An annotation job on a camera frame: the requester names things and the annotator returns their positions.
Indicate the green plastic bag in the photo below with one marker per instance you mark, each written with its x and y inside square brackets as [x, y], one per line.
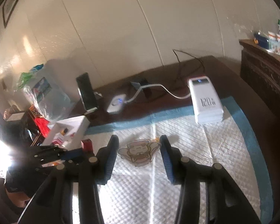
[26, 76]

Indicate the red small cylinder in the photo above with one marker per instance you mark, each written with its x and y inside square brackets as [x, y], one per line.
[87, 146]

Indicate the white quilted blue-edged mat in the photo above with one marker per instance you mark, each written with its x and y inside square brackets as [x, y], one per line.
[255, 153]

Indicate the dark wooden sideboard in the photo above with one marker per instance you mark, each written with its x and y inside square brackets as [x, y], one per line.
[260, 69]

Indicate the red wooden chair cushion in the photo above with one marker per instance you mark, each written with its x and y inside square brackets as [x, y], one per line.
[42, 124]

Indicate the white power bank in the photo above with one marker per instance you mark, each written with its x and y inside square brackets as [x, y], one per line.
[206, 103]

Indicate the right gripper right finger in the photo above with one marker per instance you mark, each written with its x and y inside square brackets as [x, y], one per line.
[171, 157]

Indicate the white cardboard tray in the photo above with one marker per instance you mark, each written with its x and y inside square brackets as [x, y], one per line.
[68, 133]

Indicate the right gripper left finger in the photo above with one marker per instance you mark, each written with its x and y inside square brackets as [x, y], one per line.
[107, 157]

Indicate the cartoon character sticker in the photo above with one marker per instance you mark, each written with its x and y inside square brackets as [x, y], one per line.
[140, 152]

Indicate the black upright phone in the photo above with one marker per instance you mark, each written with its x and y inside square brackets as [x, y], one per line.
[86, 93]

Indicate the white round wireless charger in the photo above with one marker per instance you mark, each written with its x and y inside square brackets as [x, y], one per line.
[116, 104]

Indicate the blue water jug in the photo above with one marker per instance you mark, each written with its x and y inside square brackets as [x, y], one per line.
[48, 98]

